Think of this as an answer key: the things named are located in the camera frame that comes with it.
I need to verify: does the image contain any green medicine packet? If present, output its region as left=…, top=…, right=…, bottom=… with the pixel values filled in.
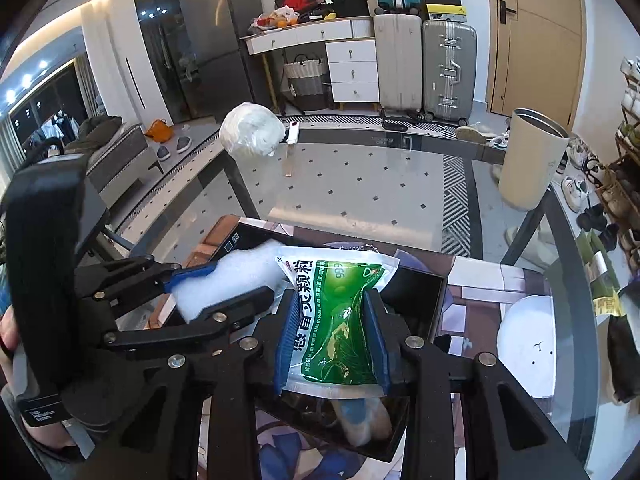
left=276, top=246, right=399, bottom=400

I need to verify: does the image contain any white round plush cushion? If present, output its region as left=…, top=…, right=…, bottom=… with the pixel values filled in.
left=497, top=295, right=556, bottom=399

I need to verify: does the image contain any white foam block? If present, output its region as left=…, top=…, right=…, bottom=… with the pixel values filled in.
left=166, top=240, right=288, bottom=322

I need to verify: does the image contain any dark glass cabinet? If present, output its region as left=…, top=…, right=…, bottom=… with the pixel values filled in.
left=134, top=0, right=201, bottom=124

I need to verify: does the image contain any cream cylindrical trash can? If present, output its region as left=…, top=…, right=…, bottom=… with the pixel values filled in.
left=499, top=107, right=570, bottom=211

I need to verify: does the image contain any silver suitcase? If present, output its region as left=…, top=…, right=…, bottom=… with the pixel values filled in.
left=422, top=21, right=477, bottom=126

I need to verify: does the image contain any woven basket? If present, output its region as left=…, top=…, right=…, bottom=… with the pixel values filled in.
left=284, top=54, right=331, bottom=112

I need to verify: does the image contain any wooden door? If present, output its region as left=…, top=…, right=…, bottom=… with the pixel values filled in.
left=487, top=0, right=586, bottom=129

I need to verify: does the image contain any orange bag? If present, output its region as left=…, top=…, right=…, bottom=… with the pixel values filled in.
left=145, top=119, right=174, bottom=143

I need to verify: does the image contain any white drawer desk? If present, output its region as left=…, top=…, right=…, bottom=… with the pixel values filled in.
left=243, top=18, right=380, bottom=110

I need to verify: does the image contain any grey refrigerator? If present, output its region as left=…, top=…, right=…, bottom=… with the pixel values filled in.
left=179, top=0, right=271, bottom=122

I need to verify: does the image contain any grey sofa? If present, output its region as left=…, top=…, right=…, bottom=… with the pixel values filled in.
left=65, top=115, right=164, bottom=208

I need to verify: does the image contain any white plastic bag bundle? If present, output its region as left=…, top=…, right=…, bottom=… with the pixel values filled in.
left=219, top=102, right=285, bottom=156

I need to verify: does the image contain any white plush toy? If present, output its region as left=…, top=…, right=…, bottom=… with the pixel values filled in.
left=331, top=398, right=393, bottom=448

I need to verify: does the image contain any anime print table mat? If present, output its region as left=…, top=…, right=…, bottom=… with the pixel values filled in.
left=166, top=216, right=585, bottom=479

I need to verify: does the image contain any black yellow box stack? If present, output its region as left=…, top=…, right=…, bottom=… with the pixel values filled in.
left=423, top=0, right=468, bottom=23

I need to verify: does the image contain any wooden shoe rack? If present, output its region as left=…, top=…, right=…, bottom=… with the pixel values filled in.
left=599, top=58, right=639, bottom=274

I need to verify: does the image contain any person left hand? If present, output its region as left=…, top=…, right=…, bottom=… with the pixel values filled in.
left=0, top=306, right=21, bottom=359

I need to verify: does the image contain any beige suitcase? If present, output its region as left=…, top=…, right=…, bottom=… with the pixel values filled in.
left=373, top=14, right=423, bottom=112

